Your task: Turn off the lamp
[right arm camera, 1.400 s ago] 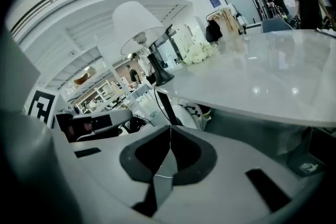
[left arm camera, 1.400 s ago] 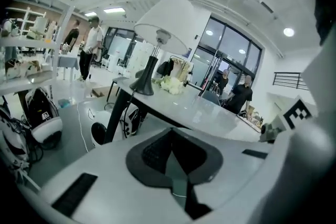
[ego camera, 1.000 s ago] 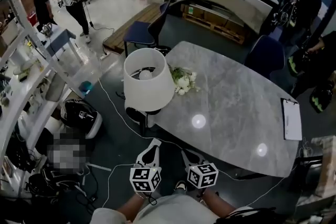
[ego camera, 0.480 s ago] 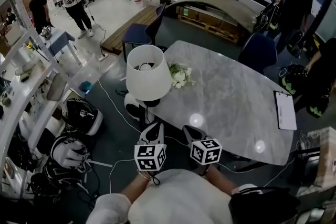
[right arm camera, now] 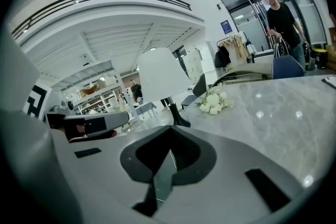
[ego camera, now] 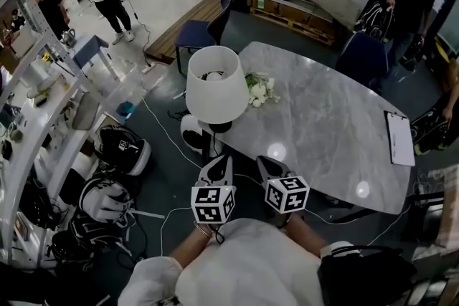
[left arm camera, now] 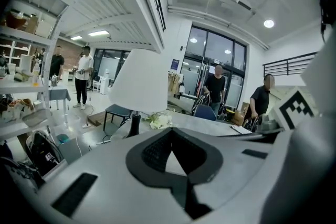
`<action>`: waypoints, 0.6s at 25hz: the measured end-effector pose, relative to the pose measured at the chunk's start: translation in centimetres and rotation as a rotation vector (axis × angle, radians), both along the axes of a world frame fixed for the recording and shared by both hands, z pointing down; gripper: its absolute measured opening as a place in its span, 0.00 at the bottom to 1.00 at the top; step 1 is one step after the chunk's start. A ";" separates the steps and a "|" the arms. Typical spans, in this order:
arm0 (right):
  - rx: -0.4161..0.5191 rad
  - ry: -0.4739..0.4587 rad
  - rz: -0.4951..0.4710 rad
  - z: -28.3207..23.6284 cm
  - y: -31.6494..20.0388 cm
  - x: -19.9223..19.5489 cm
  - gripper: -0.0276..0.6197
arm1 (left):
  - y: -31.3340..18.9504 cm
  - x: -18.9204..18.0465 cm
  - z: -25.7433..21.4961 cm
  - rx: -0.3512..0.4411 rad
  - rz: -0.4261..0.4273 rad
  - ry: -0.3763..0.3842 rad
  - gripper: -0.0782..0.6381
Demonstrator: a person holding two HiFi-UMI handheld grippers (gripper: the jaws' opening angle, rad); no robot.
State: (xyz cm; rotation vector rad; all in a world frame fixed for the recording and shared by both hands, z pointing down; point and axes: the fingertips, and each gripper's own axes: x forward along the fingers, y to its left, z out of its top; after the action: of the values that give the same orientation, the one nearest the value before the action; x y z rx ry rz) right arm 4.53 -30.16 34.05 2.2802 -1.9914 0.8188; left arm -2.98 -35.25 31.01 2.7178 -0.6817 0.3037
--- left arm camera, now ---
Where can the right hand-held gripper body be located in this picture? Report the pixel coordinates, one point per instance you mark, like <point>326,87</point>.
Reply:
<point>294,110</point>

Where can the white shelf rack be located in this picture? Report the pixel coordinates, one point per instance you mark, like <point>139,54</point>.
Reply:
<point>23,86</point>

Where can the dark blue chair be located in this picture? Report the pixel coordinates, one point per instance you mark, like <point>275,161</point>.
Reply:
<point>118,110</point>
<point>204,112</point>

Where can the blue wall poster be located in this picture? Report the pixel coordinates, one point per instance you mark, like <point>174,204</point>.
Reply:
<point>175,64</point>

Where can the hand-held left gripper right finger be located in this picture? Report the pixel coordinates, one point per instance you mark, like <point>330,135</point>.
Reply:
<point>236,178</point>

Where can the table with grey tablecloth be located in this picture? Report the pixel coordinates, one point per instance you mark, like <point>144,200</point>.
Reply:
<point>59,93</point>

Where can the carried black white backpack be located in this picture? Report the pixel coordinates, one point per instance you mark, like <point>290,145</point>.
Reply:
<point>250,123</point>
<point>202,105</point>

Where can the clothes rack with beige garments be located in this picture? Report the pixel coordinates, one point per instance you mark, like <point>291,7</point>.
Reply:
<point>174,82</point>

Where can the white flower bouquet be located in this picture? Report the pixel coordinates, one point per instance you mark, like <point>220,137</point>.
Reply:
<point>160,121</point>

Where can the small teal box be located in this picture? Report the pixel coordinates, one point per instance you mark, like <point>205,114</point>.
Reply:
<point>62,138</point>

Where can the glass entrance door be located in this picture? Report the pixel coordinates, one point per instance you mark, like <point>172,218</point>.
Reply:
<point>215,60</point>

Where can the silver teapot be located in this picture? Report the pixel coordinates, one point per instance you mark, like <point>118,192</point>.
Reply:
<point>54,80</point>

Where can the brown cardboard box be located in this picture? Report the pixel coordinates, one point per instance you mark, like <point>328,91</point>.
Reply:
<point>240,112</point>

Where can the black clipboard with paper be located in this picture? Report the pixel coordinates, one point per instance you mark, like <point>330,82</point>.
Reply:
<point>240,129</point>

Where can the lit table lamp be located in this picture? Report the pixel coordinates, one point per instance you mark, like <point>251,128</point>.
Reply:
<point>139,81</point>

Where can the grey marble table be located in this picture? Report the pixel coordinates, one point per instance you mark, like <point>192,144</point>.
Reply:
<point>199,124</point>

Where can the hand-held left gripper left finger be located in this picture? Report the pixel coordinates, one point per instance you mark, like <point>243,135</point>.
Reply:
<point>118,191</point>

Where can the white water dispenser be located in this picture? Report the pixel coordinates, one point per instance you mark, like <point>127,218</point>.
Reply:
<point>104,85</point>

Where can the brown wooden bowl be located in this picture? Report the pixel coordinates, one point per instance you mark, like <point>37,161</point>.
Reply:
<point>15,21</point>

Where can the white pitcher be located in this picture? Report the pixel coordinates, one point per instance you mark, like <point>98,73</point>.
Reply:
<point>26,63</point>

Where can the white wooden chair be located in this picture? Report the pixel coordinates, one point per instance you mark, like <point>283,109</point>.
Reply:
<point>96,86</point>

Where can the low wooden platform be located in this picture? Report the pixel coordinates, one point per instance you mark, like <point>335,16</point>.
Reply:
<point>95,119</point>

